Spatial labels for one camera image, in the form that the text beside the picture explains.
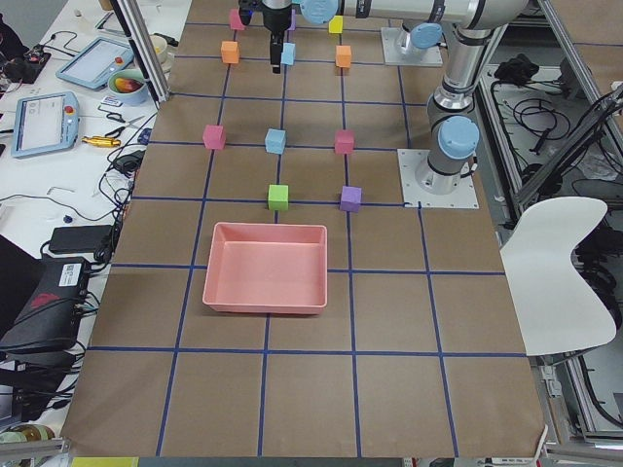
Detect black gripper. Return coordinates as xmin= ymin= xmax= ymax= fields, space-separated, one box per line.
xmin=261 ymin=0 xmax=292 ymax=74

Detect light blue foam block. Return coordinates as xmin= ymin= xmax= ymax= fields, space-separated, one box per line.
xmin=281 ymin=43 xmax=296 ymax=66

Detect purple foam block far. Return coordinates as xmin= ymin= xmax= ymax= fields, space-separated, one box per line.
xmin=287 ymin=10 xmax=296 ymax=31

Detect purple foam block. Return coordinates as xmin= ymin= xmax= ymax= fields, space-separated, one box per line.
xmin=287 ymin=10 xmax=296 ymax=31
xmin=339 ymin=186 xmax=362 ymax=212

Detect orange foam block left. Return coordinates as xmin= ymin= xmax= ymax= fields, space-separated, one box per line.
xmin=220 ymin=41 xmax=240 ymax=64

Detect orange foam block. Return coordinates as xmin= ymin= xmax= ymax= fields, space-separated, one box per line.
xmin=220 ymin=41 xmax=240 ymax=64
xmin=335 ymin=45 xmax=352 ymax=69

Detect magenta foam block far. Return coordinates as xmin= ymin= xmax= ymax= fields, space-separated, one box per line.
xmin=229 ymin=9 xmax=245 ymax=31

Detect yellow foam block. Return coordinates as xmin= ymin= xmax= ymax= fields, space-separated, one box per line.
xmin=328 ymin=16 xmax=344 ymax=34

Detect orange foam block right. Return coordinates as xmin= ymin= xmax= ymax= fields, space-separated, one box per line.
xmin=335 ymin=45 xmax=352 ymax=69

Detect pink foam block left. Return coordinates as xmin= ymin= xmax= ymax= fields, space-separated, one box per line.
xmin=202 ymin=125 xmax=226 ymax=150

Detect pink foam block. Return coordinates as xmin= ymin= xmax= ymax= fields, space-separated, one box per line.
xmin=202 ymin=125 xmax=226 ymax=150
xmin=334 ymin=129 xmax=355 ymax=155

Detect pink foam block right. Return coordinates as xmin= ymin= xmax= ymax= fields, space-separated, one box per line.
xmin=334 ymin=129 xmax=355 ymax=155

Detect beige bowl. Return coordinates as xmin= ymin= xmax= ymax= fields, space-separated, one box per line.
xmin=150 ymin=34 xmax=168 ymax=66

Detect green foam block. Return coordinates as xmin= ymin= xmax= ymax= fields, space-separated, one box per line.
xmin=268 ymin=184 xmax=289 ymax=211

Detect blue bowl with fruit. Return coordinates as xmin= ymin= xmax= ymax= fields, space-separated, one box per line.
xmin=107 ymin=69 xmax=149 ymax=106

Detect purple foam block near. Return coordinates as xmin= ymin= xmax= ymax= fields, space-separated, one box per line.
xmin=339 ymin=186 xmax=362 ymax=212

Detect scissors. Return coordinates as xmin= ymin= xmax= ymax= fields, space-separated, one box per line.
xmin=104 ymin=112 xmax=143 ymax=138

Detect teach pendant far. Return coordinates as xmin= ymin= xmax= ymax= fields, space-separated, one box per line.
xmin=55 ymin=37 xmax=134 ymax=90

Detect teach pendant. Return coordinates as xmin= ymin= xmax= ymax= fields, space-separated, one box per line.
xmin=55 ymin=37 xmax=134 ymax=90
xmin=11 ymin=91 xmax=80 ymax=159

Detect gold yellow tool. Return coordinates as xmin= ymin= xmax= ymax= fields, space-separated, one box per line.
xmin=81 ymin=136 xmax=122 ymax=148

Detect pink plastic tray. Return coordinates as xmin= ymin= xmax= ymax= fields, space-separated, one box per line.
xmin=202 ymin=222 xmax=328 ymax=315

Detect teach pendant near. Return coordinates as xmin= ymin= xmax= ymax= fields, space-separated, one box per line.
xmin=11 ymin=91 xmax=80 ymax=159

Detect black power adapter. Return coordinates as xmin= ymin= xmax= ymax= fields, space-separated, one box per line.
xmin=48 ymin=225 xmax=112 ymax=254

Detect white chair seat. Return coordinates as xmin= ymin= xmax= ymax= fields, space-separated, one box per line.
xmin=500 ymin=197 xmax=616 ymax=356

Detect aluminium frame post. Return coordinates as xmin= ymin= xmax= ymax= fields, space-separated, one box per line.
xmin=111 ymin=0 xmax=170 ymax=105

